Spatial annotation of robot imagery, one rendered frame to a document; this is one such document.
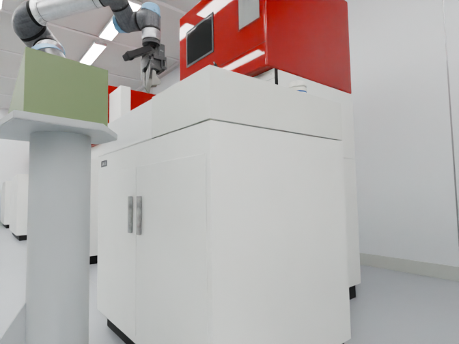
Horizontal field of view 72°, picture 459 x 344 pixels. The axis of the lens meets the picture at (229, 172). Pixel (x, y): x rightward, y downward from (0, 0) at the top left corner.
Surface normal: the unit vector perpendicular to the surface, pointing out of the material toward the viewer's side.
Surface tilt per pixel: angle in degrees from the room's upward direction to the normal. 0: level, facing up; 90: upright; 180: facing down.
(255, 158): 90
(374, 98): 90
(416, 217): 90
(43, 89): 90
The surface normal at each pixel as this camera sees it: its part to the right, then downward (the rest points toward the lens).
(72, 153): 0.78, -0.06
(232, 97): 0.62, -0.07
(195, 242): -0.78, -0.03
